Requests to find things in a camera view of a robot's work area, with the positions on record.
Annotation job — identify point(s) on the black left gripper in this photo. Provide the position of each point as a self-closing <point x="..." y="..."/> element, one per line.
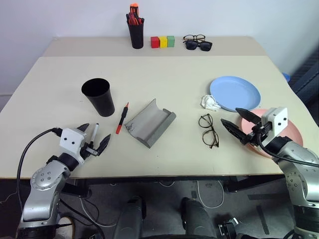
<point x="87" y="151"/>

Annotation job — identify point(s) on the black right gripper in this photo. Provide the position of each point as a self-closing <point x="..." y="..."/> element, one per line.
<point x="259" y="130"/>

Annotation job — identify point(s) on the black and white marker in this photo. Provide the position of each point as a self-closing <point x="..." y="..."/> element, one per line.
<point x="94" y="132"/>

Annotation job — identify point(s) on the red and black pen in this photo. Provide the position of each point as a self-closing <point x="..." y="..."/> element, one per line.
<point x="122" y="118"/>

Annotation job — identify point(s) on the grey curved tray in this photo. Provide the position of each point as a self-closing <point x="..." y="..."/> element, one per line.
<point x="149" y="124"/>

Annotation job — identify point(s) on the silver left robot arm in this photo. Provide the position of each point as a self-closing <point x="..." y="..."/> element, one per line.
<point x="42" y="179"/>

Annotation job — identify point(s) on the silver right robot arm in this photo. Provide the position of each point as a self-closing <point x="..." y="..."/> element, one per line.
<point x="299" y="174"/>

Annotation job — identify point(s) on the blue plate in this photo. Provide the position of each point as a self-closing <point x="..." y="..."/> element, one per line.
<point x="234" y="92"/>

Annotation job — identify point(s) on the wide black cup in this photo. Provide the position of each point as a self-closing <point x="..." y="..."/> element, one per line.
<point x="99" y="99"/>

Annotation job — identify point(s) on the crumpled white tissue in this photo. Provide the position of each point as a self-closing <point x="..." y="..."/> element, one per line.
<point x="209" y="102"/>

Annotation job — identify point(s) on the thin black round eyeglasses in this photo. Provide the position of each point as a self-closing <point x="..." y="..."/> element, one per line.
<point x="199" y="122"/>

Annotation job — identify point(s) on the pink plate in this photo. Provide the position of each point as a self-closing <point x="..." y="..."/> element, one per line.
<point x="294" y="132"/>

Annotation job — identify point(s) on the blue round object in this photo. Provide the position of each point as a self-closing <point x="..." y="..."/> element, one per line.
<point x="286" y="77"/>

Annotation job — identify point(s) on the dark ribbed panel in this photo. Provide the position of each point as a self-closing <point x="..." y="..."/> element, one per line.
<point x="307" y="74"/>

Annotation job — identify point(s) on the dark rounded robot leg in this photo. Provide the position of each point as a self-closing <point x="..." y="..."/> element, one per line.
<point x="129" y="219"/>
<point x="197" y="219"/>

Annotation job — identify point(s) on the black sunglasses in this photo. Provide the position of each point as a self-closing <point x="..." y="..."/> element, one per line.
<point x="192" y="45"/>

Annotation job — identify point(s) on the white soled shoe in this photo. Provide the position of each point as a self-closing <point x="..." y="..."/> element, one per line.
<point x="72" y="226"/>

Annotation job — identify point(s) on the brown framed eyeglasses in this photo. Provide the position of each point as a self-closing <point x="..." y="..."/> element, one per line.
<point x="197" y="36"/>

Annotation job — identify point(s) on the black floor device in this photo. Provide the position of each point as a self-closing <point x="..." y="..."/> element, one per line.
<point x="226" y="229"/>

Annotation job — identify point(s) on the green block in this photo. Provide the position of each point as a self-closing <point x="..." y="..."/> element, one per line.
<point x="171" y="41"/>

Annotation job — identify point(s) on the tall black pen holder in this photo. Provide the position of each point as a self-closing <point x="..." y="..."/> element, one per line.
<point x="136" y="36"/>

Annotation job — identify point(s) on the red block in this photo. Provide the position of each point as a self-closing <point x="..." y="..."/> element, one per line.
<point x="154" y="42"/>

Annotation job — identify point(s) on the yellow block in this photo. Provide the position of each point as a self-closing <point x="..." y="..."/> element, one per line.
<point x="163" y="42"/>

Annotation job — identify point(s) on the orange capped screwdriver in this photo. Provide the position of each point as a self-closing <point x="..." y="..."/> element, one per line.
<point x="134" y="8"/>

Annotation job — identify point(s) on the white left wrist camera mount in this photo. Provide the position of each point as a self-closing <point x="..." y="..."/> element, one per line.
<point x="71" y="140"/>

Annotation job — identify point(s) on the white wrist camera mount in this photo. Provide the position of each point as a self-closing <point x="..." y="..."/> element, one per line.
<point x="279" y="119"/>
<point x="71" y="140"/>

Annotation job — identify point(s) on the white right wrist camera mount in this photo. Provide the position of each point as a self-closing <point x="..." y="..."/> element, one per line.
<point x="279" y="119"/>

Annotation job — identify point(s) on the black table frame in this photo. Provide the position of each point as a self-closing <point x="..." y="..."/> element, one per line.
<point x="236" y="184"/>

